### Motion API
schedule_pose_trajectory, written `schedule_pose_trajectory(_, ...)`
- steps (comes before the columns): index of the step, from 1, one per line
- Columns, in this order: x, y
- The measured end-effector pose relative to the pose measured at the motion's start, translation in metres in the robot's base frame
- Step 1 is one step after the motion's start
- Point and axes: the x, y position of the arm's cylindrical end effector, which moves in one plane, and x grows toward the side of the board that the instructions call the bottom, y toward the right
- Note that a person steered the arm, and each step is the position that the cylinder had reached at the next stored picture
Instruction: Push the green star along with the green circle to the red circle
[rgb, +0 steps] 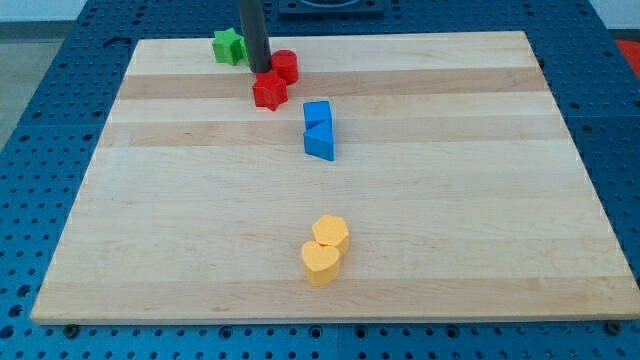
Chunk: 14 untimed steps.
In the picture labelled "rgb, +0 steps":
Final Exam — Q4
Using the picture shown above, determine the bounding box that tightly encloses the blue cube block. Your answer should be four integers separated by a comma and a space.
303, 100, 333, 130

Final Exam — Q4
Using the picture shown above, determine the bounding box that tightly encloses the green star block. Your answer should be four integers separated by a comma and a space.
212, 28, 244, 65

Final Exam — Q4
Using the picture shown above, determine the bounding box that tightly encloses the green circle block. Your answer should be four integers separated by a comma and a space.
240, 37, 250, 67

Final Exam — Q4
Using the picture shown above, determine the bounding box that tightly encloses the blue triangle block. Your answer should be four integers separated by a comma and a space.
303, 120, 335, 161

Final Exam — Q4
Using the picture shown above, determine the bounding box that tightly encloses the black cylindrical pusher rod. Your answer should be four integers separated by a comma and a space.
237, 0, 271, 73

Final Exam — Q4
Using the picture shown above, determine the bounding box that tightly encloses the red star block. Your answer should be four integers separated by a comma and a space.
252, 70, 288, 111

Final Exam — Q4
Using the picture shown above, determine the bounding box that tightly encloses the yellow heart block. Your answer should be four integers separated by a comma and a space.
301, 241, 341, 286

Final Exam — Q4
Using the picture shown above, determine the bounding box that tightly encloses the yellow hexagon block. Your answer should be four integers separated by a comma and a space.
311, 214, 350, 256

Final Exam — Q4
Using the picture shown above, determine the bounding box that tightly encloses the red circle block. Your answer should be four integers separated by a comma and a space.
271, 49, 299, 85

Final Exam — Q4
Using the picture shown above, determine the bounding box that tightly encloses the wooden board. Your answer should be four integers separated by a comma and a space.
31, 31, 639, 325

